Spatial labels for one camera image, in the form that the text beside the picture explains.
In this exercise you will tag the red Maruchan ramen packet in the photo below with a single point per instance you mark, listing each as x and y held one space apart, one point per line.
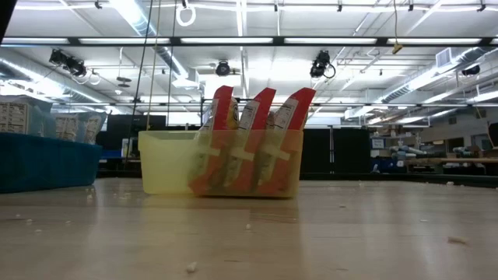
262 109
233 114
221 105
299 109

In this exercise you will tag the blue Maruchan ramen packet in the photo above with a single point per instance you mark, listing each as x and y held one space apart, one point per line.
13 116
93 126
66 126

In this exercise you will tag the blue plastic bin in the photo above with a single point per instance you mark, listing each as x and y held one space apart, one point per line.
46 163

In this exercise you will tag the yellow plastic bin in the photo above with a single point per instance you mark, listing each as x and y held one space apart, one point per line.
167 163

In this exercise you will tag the black partition panel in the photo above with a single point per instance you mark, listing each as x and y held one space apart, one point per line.
350 151

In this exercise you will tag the black ceiling-mounted device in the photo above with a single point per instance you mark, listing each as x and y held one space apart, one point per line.
321 64
66 62

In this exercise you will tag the black computer monitor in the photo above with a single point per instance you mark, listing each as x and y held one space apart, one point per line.
132 122

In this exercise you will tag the white noodle crumb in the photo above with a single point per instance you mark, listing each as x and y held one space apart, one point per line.
191 267

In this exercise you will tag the long wooden workbench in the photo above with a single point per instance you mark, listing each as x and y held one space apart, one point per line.
447 160

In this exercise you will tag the black overhead camera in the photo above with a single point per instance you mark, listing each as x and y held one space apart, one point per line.
223 68

